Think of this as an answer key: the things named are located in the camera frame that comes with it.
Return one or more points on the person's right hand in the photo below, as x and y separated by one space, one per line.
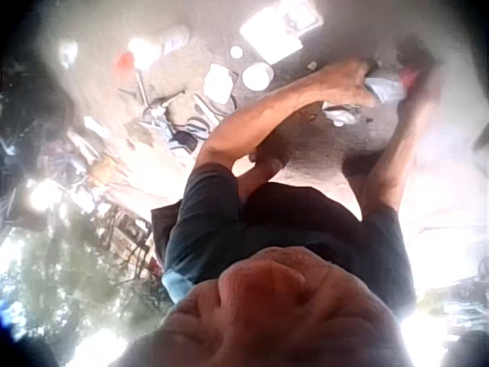
418 61

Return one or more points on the person's left hand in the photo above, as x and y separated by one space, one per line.
342 82

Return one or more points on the white and blue cloth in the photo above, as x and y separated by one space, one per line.
386 89

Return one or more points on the white round cap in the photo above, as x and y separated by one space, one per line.
340 114

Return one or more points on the small red object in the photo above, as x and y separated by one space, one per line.
409 76

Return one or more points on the small grey stone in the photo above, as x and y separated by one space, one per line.
311 65

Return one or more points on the white square box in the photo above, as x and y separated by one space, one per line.
300 15

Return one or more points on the white flat tray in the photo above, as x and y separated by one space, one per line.
269 32

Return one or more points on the small white round lid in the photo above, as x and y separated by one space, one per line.
236 51

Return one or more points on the white plastic container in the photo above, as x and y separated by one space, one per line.
217 83

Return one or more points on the striped blue white cloth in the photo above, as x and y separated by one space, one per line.
191 130

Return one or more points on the metal hand tools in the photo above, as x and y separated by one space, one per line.
143 93

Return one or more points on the white cup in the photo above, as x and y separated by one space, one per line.
143 53

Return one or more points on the heap of scattered clutter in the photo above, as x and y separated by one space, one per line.
88 160

